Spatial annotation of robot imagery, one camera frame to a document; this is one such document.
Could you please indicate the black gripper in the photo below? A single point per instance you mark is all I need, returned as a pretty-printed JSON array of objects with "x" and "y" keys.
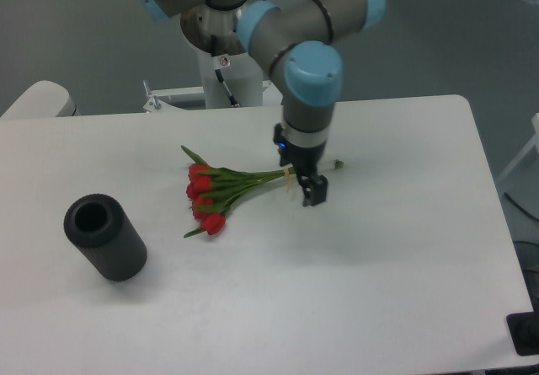
[{"x": 303, "y": 150}]

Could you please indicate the white pedestal base frame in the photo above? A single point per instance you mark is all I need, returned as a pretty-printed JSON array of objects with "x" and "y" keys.
[{"x": 193, "y": 98}]

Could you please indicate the red tulip bouquet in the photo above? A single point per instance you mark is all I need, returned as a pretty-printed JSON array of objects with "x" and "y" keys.
[{"x": 214, "y": 192}]

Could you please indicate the black device at table edge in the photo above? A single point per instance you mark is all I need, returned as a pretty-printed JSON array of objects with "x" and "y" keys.
[{"x": 523, "y": 329}]

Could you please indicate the black ribbed cylindrical vase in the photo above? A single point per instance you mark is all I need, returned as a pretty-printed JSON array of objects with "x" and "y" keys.
[{"x": 96, "y": 224}]

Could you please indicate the white rounded chair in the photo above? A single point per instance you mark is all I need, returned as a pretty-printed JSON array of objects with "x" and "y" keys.
[{"x": 43, "y": 99}]

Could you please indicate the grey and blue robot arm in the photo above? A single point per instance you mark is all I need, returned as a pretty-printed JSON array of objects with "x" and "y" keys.
[{"x": 294, "y": 48}]

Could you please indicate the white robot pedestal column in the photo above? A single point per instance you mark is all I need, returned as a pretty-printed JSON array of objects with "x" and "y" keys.
[{"x": 230, "y": 77}]

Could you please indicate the white frame at right edge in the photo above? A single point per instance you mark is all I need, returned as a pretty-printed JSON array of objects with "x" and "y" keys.
[{"x": 522, "y": 160}]

